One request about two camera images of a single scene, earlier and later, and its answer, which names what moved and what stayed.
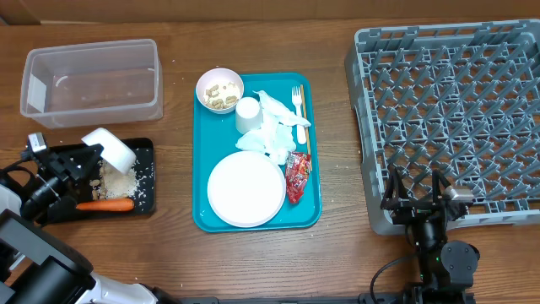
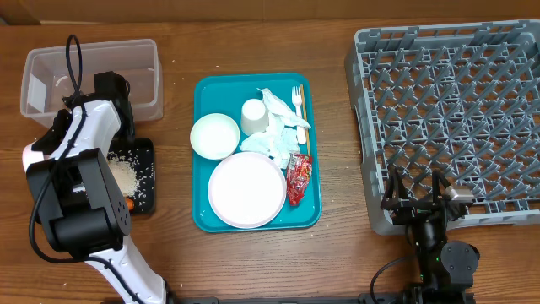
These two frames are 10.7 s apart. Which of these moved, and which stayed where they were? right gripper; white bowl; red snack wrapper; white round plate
Moved: white bowl
Stayed: right gripper; red snack wrapper; white round plate
